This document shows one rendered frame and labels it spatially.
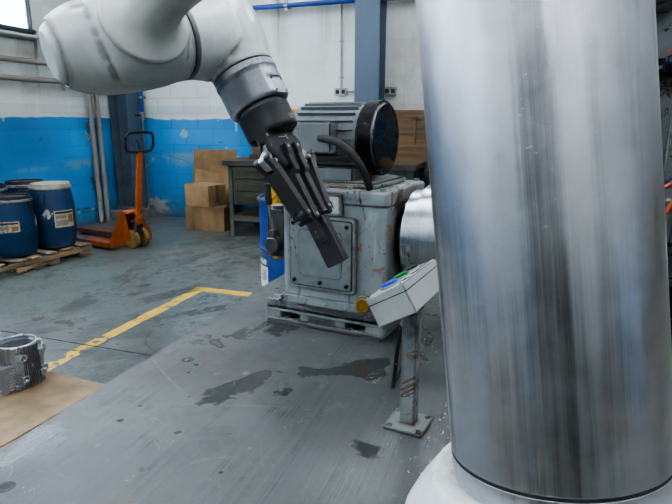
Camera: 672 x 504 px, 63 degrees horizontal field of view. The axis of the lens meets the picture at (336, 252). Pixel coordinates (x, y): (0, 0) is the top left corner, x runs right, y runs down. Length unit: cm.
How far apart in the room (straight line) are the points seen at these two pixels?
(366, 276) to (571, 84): 111
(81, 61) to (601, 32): 56
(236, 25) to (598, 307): 64
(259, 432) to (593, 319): 81
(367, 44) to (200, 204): 268
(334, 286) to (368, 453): 52
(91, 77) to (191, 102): 699
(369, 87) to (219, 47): 560
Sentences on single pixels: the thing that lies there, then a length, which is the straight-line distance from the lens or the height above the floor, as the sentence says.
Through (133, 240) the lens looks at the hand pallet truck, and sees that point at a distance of 610.
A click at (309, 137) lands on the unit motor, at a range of 135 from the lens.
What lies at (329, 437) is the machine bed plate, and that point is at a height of 80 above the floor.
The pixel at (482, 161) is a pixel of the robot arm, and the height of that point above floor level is 130.
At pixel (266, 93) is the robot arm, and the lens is 76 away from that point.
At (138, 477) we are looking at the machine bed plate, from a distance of 93.
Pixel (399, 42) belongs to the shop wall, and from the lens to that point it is 663.
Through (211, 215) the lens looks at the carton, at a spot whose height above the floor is 20.
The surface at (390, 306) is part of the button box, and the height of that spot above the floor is 104.
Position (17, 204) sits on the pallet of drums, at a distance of 554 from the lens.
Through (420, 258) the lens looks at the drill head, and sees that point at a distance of 126.
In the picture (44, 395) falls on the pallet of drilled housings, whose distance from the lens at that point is 278.
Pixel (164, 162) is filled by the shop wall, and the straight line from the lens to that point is 798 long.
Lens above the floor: 132
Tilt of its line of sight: 14 degrees down
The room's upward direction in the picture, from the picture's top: straight up
